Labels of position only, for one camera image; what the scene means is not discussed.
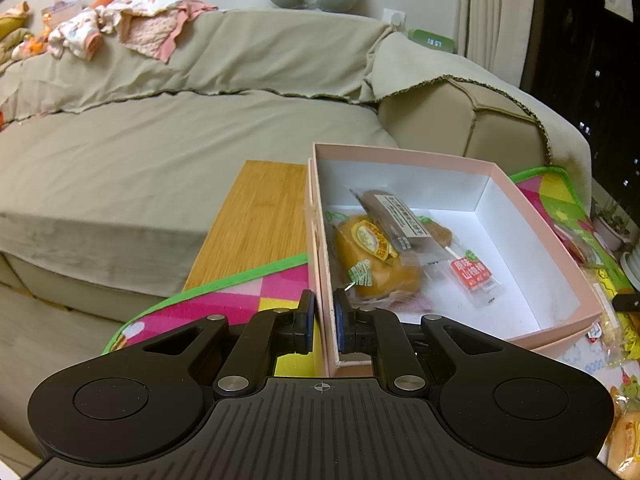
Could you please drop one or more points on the red hawthorn snack packet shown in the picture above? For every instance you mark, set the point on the red hawthorn snack packet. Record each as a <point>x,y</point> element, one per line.
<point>462,270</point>

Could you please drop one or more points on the long bread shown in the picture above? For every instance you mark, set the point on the long bread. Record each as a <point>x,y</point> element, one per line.
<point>623,439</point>

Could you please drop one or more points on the brown cake packet white label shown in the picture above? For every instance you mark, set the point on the brown cake packet white label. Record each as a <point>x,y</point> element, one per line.
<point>395,219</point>

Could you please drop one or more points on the beige covered sofa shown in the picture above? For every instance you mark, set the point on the beige covered sofa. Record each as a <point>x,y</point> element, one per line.
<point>113,169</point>

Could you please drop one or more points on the wooden side table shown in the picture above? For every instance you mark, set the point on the wooden side table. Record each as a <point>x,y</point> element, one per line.
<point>261,221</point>

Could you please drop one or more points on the pink cardboard box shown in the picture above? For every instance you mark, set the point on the pink cardboard box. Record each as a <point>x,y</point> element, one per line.
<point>546,304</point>

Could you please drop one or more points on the colourful cartoon play mat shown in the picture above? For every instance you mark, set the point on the colourful cartoon play mat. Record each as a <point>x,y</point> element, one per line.
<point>279,284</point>

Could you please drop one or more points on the white wall socket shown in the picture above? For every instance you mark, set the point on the white wall socket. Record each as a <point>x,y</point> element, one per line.
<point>394,18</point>

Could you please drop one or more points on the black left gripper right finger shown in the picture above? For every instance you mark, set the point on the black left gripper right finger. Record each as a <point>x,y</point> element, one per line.
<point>378,333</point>

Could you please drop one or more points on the yellow stuffed toy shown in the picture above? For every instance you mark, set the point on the yellow stuffed toy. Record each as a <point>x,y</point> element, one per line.
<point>13,29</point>

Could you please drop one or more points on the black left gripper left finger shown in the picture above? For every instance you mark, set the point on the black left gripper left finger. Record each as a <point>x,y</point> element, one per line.
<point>253,348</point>

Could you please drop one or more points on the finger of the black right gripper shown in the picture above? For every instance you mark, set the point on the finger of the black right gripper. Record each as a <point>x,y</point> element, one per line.
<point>626,302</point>

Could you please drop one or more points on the green digital clock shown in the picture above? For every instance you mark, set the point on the green digital clock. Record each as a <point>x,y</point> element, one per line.
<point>432,41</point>

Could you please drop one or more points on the round bun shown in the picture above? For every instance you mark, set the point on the round bun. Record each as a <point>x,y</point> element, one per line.
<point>372,271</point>

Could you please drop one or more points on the potted plant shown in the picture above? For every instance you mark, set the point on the potted plant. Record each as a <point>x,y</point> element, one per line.
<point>610,224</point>

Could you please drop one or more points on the cream curtain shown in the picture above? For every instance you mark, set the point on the cream curtain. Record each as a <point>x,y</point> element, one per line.
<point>495,35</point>

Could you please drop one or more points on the pink baby clothes pile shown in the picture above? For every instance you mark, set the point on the pink baby clothes pile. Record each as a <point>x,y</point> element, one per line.
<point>148,27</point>

